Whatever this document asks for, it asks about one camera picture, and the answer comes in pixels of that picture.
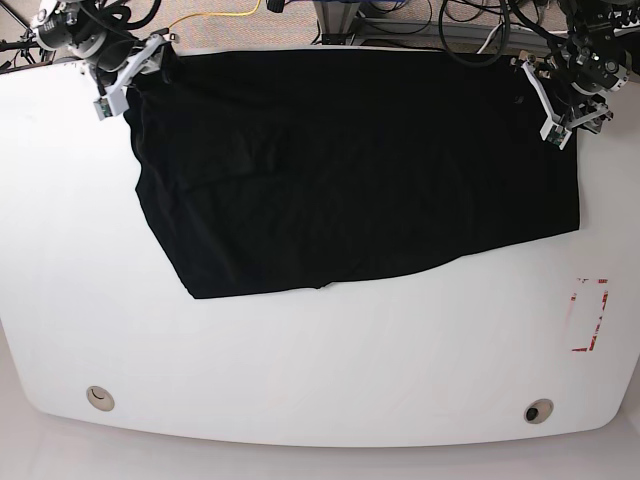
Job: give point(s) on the aluminium frame post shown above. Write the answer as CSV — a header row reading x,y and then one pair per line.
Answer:
x,y
335,19

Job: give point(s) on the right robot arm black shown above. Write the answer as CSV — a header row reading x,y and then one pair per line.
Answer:
x,y
65,24

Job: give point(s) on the black printed T-shirt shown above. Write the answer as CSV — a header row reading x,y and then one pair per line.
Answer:
x,y
267,171

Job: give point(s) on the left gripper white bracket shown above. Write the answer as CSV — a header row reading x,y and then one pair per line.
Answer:
x,y
565,113

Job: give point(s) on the red tape rectangle marking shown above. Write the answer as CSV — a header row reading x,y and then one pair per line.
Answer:
x,y
585,314

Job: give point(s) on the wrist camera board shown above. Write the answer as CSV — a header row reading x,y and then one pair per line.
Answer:
x,y
103,108
556,135

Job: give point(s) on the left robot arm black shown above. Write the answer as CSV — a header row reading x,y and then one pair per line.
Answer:
x,y
581,66

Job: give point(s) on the black tripod legs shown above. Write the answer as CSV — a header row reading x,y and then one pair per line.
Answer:
x,y
25,47

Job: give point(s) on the right table cable grommet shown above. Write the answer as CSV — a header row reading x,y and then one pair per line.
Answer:
x,y
538,411

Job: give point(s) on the left table cable grommet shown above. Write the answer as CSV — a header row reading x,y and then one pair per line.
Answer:
x,y
100,398

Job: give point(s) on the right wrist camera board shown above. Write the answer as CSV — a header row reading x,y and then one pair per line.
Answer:
x,y
103,108

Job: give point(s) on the table cable grommet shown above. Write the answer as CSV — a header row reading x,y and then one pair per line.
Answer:
x,y
100,398
538,411

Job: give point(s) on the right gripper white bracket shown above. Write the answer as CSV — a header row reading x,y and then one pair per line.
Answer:
x,y
115,62

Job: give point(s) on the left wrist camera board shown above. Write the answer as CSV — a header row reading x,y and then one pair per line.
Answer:
x,y
556,135

